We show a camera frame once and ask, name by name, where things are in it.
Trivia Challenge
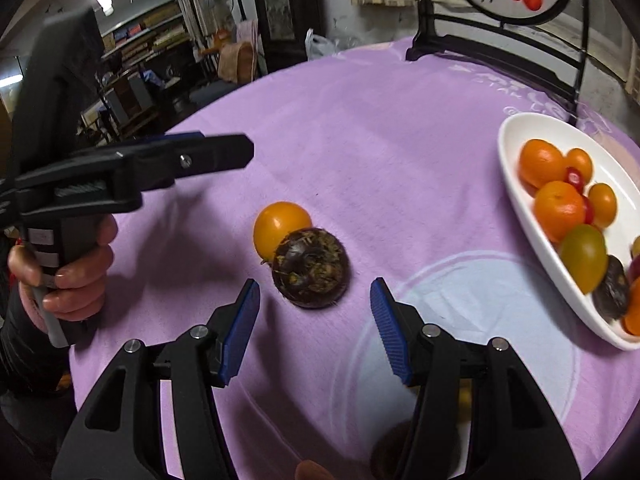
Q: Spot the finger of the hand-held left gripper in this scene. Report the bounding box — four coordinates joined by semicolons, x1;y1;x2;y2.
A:
10;133;254;221
75;131;206;161

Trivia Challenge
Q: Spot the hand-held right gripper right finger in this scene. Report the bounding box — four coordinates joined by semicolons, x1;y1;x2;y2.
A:
369;276;583;480

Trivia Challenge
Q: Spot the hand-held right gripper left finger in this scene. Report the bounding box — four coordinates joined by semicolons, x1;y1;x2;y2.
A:
51;278;262;480

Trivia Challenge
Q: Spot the round dark water chestnut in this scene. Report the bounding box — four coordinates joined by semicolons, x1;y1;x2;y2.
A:
270;228;351;309

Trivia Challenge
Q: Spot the small orange tomato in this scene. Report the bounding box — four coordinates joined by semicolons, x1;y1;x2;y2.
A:
565;148;594;183
253;201;313;263

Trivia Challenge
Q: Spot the long dark water chestnut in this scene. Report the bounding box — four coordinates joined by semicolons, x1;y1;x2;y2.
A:
592;255;631;323

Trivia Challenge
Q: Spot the white oval plate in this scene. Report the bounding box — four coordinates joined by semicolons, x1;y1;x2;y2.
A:
497;112;640;352

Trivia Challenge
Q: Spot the person's left forearm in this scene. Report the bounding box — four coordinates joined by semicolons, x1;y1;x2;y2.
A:
0;280;76;396

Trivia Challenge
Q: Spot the person's right hand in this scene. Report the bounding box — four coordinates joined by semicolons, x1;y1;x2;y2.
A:
295;460;335;480

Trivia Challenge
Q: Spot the person's left hand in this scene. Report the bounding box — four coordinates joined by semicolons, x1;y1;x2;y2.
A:
7;212;119;322

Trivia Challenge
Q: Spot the orange cushion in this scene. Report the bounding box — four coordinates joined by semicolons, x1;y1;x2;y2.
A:
217;42;256;83

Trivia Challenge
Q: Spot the bookshelf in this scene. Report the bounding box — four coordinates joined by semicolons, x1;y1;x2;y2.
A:
100;0;193;68

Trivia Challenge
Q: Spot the pink hanging cloth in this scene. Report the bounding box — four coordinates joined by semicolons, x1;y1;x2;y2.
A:
235;19;260;51

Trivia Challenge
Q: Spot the white plastic bag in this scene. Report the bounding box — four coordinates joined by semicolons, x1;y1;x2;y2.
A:
305;29;337;61

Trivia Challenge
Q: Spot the purple tablecloth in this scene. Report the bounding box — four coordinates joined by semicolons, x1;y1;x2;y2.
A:
67;35;640;480

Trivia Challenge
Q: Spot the dark wooden cabinet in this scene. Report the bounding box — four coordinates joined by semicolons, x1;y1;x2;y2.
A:
250;0;326;73

